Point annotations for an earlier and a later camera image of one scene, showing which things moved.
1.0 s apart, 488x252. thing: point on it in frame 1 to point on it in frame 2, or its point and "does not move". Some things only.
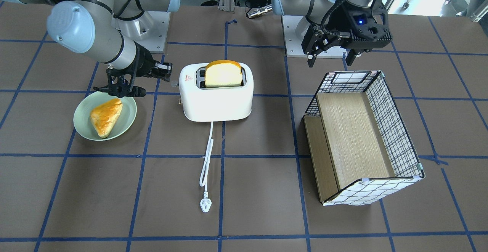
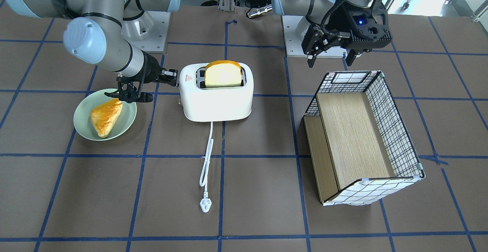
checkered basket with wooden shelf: (363, 151) does not move
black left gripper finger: (310, 61) does not move
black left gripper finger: (350, 57) does not move
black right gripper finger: (137, 91) to (145, 97)
